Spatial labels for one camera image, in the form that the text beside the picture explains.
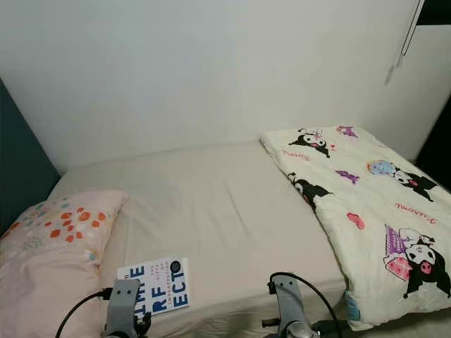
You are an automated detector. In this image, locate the white blue lettered book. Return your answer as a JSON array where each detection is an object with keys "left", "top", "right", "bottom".
[{"left": 117, "top": 257, "right": 192, "bottom": 316}]

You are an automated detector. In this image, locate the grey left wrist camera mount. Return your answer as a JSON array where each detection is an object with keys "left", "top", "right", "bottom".
[{"left": 106, "top": 279, "right": 142, "bottom": 338}]

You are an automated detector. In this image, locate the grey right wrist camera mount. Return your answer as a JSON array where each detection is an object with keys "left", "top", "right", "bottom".
[{"left": 271, "top": 275, "right": 306, "bottom": 336}]

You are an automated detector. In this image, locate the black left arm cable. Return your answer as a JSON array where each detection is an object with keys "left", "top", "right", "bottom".
[{"left": 55, "top": 287, "right": 114, "bottom": 338}]

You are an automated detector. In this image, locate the blue upholstered headboard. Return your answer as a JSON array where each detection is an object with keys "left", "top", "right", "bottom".
[{"left": 0, "top": 81, "right": 61, "bottom": 231}]

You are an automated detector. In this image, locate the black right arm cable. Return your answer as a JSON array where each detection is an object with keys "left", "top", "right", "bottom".
[{"left": 267, "top": 272, "right": 345, "bottom": 338}]

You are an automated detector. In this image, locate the dark window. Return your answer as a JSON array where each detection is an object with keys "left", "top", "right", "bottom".
[{"left": 417, "top": 0, "right": 451, "bottom": 26}]

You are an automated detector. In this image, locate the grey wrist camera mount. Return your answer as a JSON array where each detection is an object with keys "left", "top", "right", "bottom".
[
  {"left": 271, "top": 275, "right": 306, "bottom": 336},
  {"left": 106, "top": 279, "right": 142, "bottom": 338}
]

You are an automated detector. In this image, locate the window blind wand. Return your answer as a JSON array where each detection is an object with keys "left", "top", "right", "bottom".
[{"left": 394, "top": 0, "right": 428, "bottom": 68}]

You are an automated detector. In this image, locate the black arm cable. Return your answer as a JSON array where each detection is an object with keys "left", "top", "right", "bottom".
[
  {"left": 55, "top": 287, "right": 114, "bottom": 338},
  {"left": 267, "top": 272, "right": 345, "bottom": 338}
]

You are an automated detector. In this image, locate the cream cartoon print blanket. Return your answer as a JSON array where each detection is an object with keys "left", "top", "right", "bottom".
[{"left": 260, "top": 125, "right": 451, "bottom": 333}]

